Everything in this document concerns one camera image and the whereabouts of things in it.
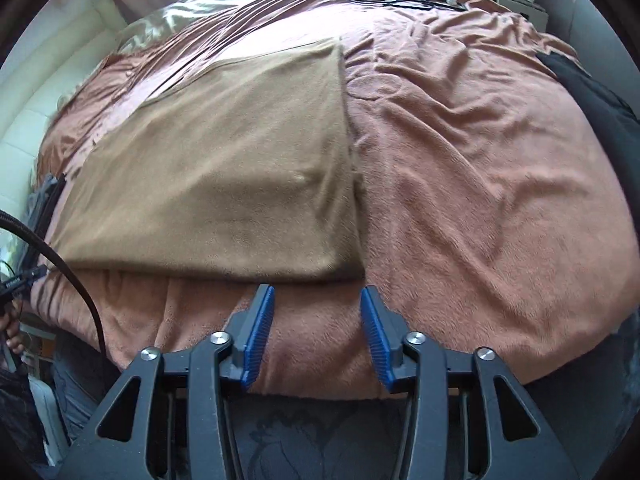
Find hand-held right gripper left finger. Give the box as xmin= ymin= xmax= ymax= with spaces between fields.
xmin=67 ymin=284 xmax=277 ymax=480

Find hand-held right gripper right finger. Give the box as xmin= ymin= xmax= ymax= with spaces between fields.
xmin=360 ymin=285 xmax=581 ymax=480

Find tan brown towel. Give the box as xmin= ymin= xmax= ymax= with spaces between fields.
xmin=50 ymin=37 xmax=366 ymax=283

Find person's left hand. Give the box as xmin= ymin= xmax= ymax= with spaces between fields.
xmin=0 ymin=307 xmax=22 ymax=356

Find grey patterned bed sheet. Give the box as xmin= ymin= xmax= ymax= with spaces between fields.
xmin=220 ymin=392 xmax=421 ymax=480

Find blue denim pants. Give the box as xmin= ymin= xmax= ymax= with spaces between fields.
xmin=50 ymin=340 xmax=116 ymax=441

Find cream padded headboard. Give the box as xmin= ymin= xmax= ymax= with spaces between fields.
xmin=0 ymin=0 xmax=128 ymax=211

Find orange-brown fleece blanket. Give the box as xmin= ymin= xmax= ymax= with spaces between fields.
xmin=30 ymin=0 xmax=633 ymax=401

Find black cloth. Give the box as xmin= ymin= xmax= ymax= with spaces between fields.
xmin=537 ymin=52 xmax=640 ymax=186

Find black braided cable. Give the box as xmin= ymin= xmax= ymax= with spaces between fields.
xmin=0 ymin=211 xmax=108 ymax=356

